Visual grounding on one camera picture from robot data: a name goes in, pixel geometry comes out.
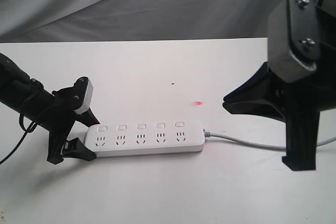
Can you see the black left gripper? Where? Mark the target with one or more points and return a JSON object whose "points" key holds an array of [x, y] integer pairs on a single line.
{"points": [[59, 111]]}

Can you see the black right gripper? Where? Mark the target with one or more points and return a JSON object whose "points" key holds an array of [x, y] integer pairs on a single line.
{"points": [[264, 95]]}

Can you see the white five-outlet power strip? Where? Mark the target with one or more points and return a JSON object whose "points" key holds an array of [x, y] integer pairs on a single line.
{"points": [[145, 138]]}

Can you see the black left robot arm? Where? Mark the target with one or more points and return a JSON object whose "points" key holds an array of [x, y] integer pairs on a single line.
{"points": [[21, 93]]}

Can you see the grey backdrop cloth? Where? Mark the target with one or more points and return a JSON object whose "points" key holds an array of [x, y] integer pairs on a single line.
{"points": [[125, 20]]}

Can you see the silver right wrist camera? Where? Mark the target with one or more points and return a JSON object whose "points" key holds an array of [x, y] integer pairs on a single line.
{"points": [[293, 40]]}

